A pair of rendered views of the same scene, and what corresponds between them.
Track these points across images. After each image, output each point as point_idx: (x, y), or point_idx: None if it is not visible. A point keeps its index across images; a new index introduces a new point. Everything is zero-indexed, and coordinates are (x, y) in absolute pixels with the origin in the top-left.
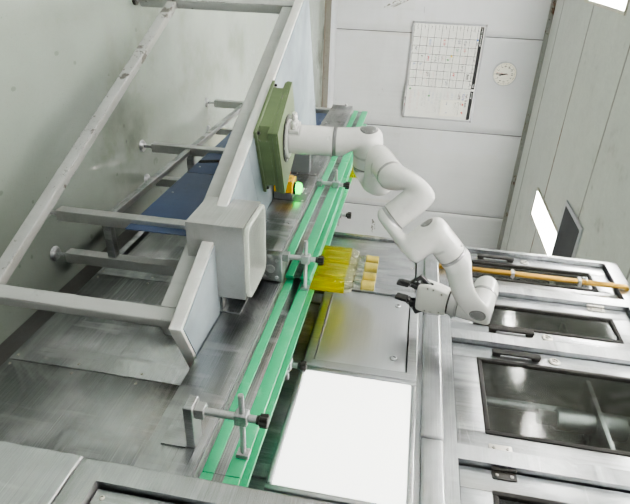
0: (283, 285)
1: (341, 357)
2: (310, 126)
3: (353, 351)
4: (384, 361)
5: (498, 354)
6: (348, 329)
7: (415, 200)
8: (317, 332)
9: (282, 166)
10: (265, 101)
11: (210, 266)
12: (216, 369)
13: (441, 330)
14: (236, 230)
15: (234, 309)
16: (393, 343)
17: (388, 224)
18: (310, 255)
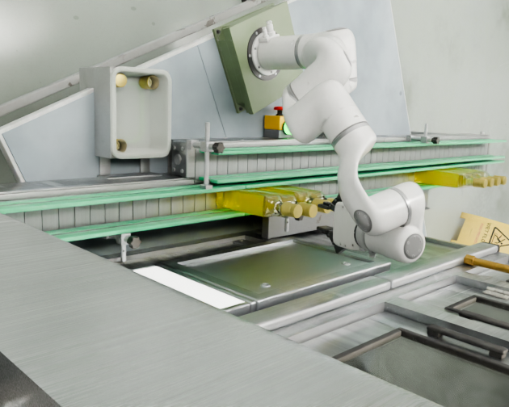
0: (191, 185)
1: (208, 270)
2: (283, 35)
3: (229, 271)
4: (250, 284)
5: (435, 332)
6: (254, 261)
7: (317, 65)
8: (216, 253)
9: (245, 75)
10: (247, 14)
11: (79, 107)
12: (17, 186)
13: (379, 295)
14: (106, 69)
15: (109, 176)
16: (287, 279)
17: (283, 96)
18: (211, 142)
